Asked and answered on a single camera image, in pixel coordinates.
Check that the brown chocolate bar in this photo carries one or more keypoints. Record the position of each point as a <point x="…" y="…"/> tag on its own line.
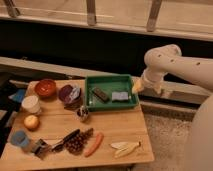
<point x="100" y="94"/>

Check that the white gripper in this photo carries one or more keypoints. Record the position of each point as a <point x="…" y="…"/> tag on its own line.
<point x="149" y="79"/>

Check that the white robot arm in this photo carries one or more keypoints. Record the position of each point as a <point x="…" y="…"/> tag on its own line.
<point x="168" y="59"/>

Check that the blue cloth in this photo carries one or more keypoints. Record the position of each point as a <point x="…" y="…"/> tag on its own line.
<point x="18" y="96"/>

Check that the blue sponge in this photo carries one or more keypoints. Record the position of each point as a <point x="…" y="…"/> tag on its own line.
<point x="120" y="96"/>

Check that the green plastic tray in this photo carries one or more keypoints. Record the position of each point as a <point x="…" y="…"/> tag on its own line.
<point x="109" y="84"/>

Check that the red bowl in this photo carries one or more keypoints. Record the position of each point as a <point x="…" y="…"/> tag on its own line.
<point x="45" y="88"/>

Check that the dark grape bunch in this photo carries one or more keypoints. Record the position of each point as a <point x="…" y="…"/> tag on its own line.
<point x="76" y="145"/>

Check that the orange carrot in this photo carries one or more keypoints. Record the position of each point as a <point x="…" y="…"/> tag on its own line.
<point x="95" y="145"/>

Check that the grey metal clip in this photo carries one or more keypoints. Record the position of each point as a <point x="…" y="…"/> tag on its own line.
<point x="40" y="149"/>

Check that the yellow red apple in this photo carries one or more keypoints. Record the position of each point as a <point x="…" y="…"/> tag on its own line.
<point x="31" y="122"/>

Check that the white cup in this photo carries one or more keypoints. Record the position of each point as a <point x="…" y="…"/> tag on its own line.
<point x="31" y="104"/>

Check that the wooden table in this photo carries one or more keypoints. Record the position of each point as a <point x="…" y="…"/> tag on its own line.
<point x="117" y="137"/>

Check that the blue plastic cup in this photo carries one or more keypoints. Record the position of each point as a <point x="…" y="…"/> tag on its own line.
<point x="20" y="139"/>

